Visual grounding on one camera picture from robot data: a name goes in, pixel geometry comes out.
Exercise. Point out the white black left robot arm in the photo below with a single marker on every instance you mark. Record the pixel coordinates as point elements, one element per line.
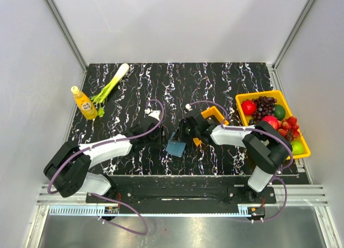
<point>68,170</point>

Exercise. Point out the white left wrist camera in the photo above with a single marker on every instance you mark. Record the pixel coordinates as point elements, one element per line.
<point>157,114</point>

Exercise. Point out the red apple centre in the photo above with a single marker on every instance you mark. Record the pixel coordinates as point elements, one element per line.
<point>272,121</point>

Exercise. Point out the dark purple grape bunch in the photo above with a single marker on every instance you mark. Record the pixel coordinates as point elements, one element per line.
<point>265,107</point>

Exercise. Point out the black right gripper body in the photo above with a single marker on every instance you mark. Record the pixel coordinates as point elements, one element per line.
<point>188,132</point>

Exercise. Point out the red apple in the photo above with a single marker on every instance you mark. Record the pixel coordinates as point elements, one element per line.
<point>272,121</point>
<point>248,107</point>

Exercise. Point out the red apple left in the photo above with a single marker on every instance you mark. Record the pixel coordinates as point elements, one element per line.
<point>248,107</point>

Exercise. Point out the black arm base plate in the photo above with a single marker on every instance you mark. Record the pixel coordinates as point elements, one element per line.
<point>234,189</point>

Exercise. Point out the yellow juice bottle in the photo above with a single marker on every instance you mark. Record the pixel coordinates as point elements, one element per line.
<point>84,103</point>

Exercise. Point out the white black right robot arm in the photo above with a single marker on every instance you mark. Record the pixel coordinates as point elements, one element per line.
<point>268,148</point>

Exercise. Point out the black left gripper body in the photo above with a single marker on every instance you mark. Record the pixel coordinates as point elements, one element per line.
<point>157,139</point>

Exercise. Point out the light green apple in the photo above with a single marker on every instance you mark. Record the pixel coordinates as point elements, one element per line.
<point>297,148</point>

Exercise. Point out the small orange card bin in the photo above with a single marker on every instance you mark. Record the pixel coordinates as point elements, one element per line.
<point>211,113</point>

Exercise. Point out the green white leek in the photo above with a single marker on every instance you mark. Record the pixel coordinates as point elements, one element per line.
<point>99,99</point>

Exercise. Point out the white slotted cable duct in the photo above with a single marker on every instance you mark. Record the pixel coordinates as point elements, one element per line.
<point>103,211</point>

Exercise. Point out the black marble pattern mat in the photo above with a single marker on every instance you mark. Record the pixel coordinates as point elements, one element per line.
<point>175,85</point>

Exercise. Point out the dark green avocado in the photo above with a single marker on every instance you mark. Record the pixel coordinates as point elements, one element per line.
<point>279,112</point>

